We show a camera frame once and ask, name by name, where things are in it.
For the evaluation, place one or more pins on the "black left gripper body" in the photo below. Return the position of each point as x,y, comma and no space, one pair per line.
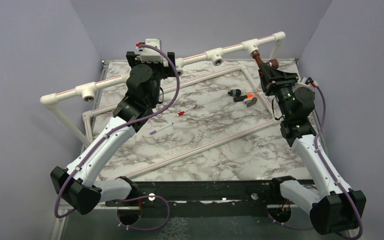
160,70

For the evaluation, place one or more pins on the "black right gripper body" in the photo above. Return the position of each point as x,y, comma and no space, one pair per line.
281,87

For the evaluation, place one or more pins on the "brown water faucet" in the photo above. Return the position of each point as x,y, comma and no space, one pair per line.
273,63

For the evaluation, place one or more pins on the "white PVC pipe frame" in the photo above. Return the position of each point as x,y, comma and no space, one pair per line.
90,89

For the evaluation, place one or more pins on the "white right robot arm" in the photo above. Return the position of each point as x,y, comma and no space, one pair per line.
334,206

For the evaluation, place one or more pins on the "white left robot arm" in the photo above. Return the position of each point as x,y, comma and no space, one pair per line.
77,183

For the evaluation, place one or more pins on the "red capped white pen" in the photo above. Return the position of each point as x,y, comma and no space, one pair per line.
181,113

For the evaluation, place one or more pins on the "purple capped white pen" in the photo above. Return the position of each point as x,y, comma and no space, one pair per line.
161,128

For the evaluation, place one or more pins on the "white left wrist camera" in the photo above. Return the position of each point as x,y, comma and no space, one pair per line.
149,55

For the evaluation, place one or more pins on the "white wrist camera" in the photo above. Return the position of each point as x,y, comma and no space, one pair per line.
149,55
306,82

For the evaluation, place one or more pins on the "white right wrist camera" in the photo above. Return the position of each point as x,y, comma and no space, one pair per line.
306,82

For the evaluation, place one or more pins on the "black faucet with orange handle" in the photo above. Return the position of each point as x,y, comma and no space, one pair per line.
249,99

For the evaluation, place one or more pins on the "black front mounting rail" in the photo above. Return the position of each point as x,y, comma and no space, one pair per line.
205,199

